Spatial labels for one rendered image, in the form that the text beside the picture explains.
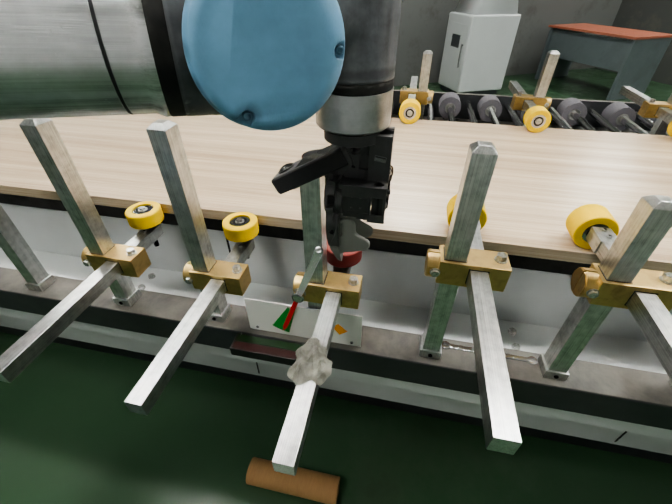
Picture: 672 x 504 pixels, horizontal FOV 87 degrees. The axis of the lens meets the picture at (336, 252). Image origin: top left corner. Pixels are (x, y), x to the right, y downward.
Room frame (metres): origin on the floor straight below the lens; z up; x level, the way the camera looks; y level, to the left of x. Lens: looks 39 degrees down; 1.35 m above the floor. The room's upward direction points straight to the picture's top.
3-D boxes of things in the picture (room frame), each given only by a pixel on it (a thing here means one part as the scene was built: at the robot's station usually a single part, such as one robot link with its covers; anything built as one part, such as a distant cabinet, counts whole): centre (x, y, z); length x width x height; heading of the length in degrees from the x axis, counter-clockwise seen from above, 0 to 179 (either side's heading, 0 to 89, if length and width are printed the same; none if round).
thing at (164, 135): (0.57, 0.28, 0.92); 0.04 x 0.04 x 0.48; 78
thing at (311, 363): (0.33, 0.04, 0.87); 0.09 x 0.07 x 0.02; 168
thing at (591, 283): (0.42, -0.47, 0.94); 0.14 x 0.06 x 0.05; 78
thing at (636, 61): (5.70, -3.74, 0.37); 1.37 x 0.71 x 0.74; 19
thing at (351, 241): (0.42, -0.02, 1.04); 0.06 x 0.03 x 0.09; 78
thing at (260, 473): (0.44, 0.14, 0.04); 0.30 x 0.08 x 0.08; 78
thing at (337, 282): (0.52, 0.02, 0.84); 0.14 x 0.06 x 0.05; 78
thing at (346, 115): (0.43, -0.02, 1.23); 0.10 x 0.09 x 0.05; 168
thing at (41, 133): (0.63, 0.53, 0.91); 0.04 x 0.04 x 0.48; 78
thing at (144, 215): (0.73, 0.47, 0.85); 0.08 x 0.08 x 0.11
